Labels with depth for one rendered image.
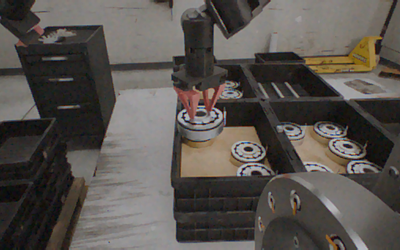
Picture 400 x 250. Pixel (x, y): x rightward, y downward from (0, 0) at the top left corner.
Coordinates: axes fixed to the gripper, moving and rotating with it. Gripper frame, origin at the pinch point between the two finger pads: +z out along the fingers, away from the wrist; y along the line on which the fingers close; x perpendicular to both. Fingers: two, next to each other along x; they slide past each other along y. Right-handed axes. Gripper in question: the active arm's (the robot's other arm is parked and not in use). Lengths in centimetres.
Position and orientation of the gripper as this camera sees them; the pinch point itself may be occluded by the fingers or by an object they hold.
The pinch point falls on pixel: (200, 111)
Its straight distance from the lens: 58.8
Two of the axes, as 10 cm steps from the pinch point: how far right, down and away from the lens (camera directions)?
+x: 6.4, 3.9, -6.6
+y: -7.7, 3.4, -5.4
